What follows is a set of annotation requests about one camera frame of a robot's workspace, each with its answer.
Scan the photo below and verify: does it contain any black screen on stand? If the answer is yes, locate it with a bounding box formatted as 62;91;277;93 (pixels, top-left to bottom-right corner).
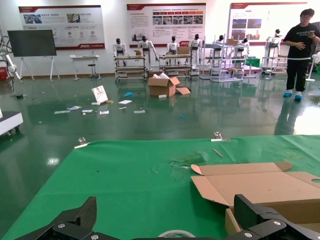
6;29;61;82

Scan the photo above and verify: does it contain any white black humanoid robot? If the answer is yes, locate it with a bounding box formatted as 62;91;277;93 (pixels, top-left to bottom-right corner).
111;37;128;63
212;34;227;71
166;35;181;55
136;35;160;71
264;28;285;73
187;33;203;76
238;37;251;61

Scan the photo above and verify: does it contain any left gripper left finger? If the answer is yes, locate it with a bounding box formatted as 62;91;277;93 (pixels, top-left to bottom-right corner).
18;196;106;240

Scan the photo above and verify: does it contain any white metal frame rack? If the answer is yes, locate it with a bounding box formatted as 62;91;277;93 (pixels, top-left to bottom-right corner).
199;34;245;83

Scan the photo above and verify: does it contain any open brown cardboard box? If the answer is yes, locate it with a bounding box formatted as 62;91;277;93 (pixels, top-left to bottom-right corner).
190;161;320;236

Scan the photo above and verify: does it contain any metal shelf cart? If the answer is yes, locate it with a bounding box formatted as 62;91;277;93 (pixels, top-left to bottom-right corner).
113;55;148;83
158;53;193;77

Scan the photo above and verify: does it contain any green fabric sheet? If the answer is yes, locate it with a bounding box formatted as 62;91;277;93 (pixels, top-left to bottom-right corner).
246;57;262;68

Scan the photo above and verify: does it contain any red box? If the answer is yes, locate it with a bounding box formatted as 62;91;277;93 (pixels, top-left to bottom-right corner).
0;66;11;81

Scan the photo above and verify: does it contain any green table cloth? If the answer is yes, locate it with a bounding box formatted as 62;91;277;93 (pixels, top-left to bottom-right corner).
0;134;320;240

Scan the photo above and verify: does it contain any white wheeled platform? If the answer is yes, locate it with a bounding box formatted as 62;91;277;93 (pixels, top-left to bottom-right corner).
0;107;25;137

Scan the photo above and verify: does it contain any small white table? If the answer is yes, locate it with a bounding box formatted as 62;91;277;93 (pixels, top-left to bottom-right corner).
69;54;102;81

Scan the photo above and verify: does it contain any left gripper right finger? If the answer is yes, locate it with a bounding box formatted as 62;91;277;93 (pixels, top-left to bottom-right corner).
226;193;320;240

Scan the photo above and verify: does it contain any black stool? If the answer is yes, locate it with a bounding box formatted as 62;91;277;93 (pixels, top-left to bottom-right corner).
87;63;99;79

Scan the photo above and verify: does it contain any large open cardboard carton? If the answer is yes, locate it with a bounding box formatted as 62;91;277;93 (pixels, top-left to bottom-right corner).
146;72;192;98

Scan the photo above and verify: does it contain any clear tape roll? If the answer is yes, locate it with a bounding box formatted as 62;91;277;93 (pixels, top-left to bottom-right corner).
156;229;197;240

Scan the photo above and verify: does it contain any person in black clothes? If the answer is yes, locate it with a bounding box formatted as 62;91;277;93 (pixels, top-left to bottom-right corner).
282;8;320;102

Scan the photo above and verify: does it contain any wall poster with red header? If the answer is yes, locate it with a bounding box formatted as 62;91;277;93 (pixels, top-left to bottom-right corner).
227;1;308;46
126;2;207;49
17;4;105;51

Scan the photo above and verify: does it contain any metal binder clip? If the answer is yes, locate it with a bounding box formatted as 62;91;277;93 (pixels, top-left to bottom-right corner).
74;136;91;150
210;131;231;143

